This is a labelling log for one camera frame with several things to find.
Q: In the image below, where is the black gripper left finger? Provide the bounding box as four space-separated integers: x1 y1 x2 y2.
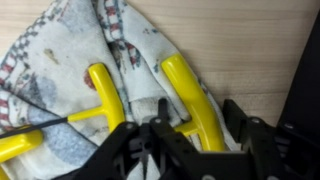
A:
54 98 214 180

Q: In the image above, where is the white printed cloth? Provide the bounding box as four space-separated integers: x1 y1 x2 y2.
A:
0 0 241 180

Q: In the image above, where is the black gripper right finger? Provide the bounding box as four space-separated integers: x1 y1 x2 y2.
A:
222 99 320 180

